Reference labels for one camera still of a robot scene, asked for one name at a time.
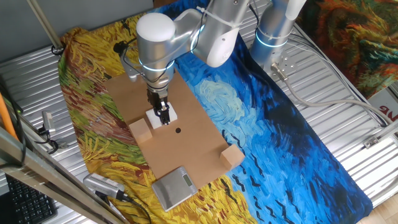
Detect black keyboard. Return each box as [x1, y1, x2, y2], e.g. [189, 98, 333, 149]
[5, 174, 58, 224]

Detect black camera cable with plug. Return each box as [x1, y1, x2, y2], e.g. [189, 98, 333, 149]
[113, 37, 175, 85]

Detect black small camera cable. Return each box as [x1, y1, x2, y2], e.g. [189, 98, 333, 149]
[34, 124, 60, 156]

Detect blue yellow painted tablecloth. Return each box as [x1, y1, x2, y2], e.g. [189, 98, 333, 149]
[57, 0, 374, 224]

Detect white sponge block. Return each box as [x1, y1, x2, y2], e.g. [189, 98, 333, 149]
[145, 102, 178, 130]

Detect metal rail bracket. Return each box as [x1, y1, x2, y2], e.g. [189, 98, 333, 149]
[363, 119, 398, 149]

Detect thick grey base cable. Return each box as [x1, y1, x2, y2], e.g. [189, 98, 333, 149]
[270, 63, 394, 127]

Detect white sign red letters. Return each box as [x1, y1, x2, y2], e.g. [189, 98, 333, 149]
[368, 86, 398, 123]

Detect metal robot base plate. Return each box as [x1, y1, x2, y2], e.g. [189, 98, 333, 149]
[264, 51, 298, 78]

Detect grey metal pole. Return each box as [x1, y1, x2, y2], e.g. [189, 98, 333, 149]
[26, 0, 65, 52]

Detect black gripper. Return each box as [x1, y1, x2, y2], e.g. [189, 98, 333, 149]
[146, 88, 172, 126]

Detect silver kitchen scale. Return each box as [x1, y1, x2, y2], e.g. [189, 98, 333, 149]
[151, 166, 198, 212]

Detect black ribbed camera cable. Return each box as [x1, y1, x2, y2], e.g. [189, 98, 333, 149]
[123, 193, 152, 224]

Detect aluminium frame bar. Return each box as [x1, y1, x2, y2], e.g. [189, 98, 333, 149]
[0, 126, 130, 224]

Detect brown cardboard sheet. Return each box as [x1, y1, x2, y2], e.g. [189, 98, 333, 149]
[104, 70, 233, 190]

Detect light wooden block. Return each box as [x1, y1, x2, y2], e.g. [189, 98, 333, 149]
[219, 144, 246, 171]
[129, 118, 154, 144]

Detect orange green painted cloth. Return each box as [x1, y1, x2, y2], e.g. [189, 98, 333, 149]
[297, 0, 398, 99]

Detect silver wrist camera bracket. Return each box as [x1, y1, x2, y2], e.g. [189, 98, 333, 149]
[119, 51, 141, 82]

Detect orange pole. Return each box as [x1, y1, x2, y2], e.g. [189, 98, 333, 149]
[0, 93, 19, 141]

